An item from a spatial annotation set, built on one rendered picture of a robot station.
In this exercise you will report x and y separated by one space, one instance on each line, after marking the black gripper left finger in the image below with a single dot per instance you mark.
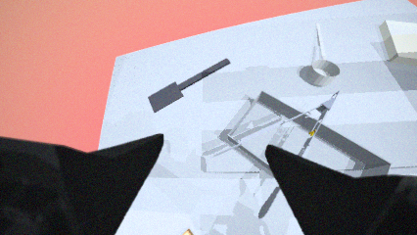
96 189

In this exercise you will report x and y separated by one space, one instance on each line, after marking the light wooden board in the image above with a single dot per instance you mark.
188 232

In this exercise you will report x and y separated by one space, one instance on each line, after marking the grey spatula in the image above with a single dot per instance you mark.
172 91

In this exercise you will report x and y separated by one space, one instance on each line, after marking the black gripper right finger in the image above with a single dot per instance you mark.
327 202

